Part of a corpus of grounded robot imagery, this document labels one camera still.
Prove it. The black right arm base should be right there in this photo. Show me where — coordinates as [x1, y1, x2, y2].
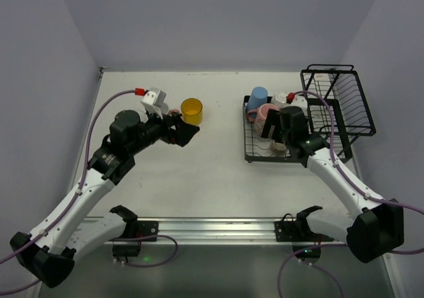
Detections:
[274, 205, 322, 245]

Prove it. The black two-tier dish rack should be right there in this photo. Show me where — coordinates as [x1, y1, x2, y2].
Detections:
[243, 63, 378, 164]

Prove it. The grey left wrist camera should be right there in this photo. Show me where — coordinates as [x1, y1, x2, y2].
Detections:
[135, 88, 169, 119]

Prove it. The light blue plastic cup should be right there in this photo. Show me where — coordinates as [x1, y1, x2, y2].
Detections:
[246, 87, 268, 112]

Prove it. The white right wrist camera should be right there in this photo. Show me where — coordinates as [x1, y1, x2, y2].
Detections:
[286, 93, 308, 115]

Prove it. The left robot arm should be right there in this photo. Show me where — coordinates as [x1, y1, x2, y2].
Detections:
[10, 110, 199, 288]

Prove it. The aluminium mounting rail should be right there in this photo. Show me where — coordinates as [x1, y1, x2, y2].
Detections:
[138, 217, 343, 246]

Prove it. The pink smiley face mug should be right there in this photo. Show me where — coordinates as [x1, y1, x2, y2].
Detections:
[246, 103, 279, 136]

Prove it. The small speckled glass cup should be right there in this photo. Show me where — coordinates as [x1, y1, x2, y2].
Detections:
[270, 140, 287, 154]

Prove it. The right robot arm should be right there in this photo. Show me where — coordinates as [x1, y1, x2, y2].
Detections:
[262, 106, 404, 263]

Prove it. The yellow ceramic mug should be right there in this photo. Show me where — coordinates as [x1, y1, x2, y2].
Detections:
[180, 98, 203, 126]

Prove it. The white ceramic cup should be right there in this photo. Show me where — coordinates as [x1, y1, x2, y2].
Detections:
[270, 91, 290, 109]

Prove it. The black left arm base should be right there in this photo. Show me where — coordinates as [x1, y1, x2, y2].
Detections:
[111, 205, 159, 261]

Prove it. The salmon polka dot mug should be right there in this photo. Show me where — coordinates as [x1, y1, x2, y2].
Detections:
[161, 108, 181, 117]

